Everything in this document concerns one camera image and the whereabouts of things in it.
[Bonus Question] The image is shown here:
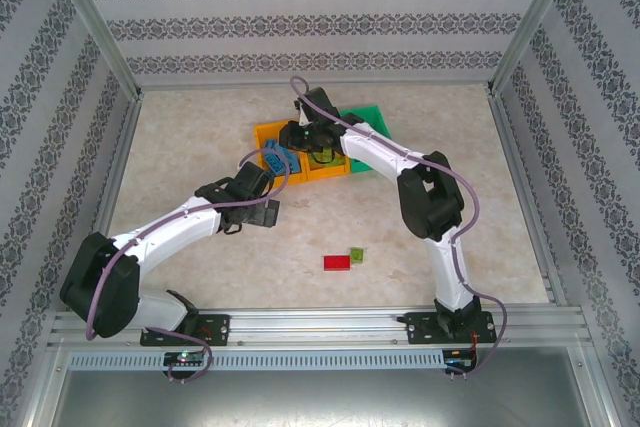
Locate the small controller board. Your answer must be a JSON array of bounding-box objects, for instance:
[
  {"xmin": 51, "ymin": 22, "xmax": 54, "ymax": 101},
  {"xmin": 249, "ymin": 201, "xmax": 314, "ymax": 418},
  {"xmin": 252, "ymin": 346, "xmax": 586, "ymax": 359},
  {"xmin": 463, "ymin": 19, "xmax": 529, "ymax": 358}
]
[
  {"xmin": 164, "ymin": 351, "xmax": 207, "ymax": 367},
  {"xmin": 443, "ymin": 354, "xmax": 479, "ymax": 373}
]

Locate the green plastic bin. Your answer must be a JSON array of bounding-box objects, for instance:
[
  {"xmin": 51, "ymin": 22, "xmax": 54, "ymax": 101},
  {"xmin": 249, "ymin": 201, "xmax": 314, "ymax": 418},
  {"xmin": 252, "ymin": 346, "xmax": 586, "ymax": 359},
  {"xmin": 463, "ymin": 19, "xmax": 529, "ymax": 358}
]
[{"xmin": 338, "ymin": 104, "xmax": 394, "ymax": 176}]

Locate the long purple left arm cable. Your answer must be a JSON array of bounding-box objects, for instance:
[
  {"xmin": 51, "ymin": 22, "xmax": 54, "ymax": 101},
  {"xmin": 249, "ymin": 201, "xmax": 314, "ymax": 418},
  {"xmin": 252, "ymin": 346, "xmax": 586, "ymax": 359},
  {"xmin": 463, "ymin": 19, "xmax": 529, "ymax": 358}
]
[{"xmin": 85, "ymin": 146, "xmax": 291, "ymax": 343}]

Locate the grey slotted cable duct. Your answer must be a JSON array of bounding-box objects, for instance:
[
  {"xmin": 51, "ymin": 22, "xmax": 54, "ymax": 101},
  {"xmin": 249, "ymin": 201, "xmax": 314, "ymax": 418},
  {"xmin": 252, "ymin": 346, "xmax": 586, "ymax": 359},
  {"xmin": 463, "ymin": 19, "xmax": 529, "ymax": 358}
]
[{"xmin": 66, "ymin": 349, "xmax": 447, "ymax": 372}]

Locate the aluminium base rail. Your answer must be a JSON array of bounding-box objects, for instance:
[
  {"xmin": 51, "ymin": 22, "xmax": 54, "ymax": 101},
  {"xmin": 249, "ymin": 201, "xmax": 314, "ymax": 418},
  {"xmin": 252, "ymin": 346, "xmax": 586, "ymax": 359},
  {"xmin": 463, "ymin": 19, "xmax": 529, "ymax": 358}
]
[{"xmin": 47, "ymin": 309, "xmax": 587, "ymax": 349}]

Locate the aluminium table end rail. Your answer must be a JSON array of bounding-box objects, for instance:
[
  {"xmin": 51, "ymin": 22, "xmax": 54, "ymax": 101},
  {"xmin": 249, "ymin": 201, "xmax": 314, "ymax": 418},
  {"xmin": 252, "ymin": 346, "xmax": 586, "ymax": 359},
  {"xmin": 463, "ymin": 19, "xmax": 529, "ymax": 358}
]
[{"xmin": 134, "ymin": 79, "xmax": 496, "ymax": 94}]

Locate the short purple cable loop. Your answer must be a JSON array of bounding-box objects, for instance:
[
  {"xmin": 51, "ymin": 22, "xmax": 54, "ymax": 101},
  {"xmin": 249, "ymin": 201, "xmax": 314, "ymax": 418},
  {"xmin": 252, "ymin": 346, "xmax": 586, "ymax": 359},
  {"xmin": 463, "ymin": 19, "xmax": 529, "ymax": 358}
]
[{"xmin": 168, "ymin": 329, "xmax": 215, "ymax": 384}]

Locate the aluminium frame post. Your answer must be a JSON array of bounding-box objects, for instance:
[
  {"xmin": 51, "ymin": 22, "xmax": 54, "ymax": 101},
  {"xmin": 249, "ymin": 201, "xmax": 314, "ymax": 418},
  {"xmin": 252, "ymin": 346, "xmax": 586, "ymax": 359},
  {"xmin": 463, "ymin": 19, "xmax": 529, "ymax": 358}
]
[
  {"xmin": 38, "ymin": 0, "xmax": 144, "ymax": 103},
  {"xmin": 485, "ymin": 0, "xmax": 585, "ymax": 98}
]

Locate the long purple arm cable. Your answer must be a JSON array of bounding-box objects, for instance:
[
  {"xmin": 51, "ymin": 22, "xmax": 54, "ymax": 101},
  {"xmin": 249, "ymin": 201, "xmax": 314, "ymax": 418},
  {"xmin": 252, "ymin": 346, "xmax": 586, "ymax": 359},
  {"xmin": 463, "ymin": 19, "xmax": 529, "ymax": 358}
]
[
  {"xmin": 85, "ymin": 146, "xmax": 291, "ymax": 343},
  {"xmin": 290, "ymin": 75, "xmax": 509, "ymax": 382}
]

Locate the long purple right arm cable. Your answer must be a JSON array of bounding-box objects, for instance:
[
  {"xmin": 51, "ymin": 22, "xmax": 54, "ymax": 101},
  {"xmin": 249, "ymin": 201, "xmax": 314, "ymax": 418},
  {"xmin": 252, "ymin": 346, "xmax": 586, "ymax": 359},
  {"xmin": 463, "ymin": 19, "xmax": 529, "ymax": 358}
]
[{"xmin": 290, "ymin": 75, "xmax": 509, "ymax": 382}]

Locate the aluminium table side rail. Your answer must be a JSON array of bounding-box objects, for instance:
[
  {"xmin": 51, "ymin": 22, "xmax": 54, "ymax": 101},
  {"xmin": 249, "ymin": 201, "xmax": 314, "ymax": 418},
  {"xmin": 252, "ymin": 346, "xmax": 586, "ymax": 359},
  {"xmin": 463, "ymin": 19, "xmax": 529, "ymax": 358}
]
[
  {"xmin": 487, "ymin": 89, "xmax": 571, "ymax": 306},
  {"xmin": 94, "ymin": 96, "xmax": 146, "ymax": 236}
]

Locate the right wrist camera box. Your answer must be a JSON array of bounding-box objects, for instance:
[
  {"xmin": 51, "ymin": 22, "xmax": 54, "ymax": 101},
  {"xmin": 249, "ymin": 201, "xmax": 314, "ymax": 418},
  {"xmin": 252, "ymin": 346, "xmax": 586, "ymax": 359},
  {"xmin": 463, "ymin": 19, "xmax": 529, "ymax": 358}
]
[{"xmin": 298, "ymin": 125, "xmax": 326, "ymax": 148}]

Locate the orange plastic bin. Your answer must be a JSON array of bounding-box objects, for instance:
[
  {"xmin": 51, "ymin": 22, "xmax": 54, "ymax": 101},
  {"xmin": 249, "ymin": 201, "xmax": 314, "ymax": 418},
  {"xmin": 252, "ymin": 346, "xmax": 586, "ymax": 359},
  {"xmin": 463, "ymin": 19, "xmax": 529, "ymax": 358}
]
[
  {"xmin": 253, "ymin": 119, "xmax": 307, "ymax": 187},
  {"xmin": 299, "ymin": 146, "xmax": 351, "ymax": 182}
]

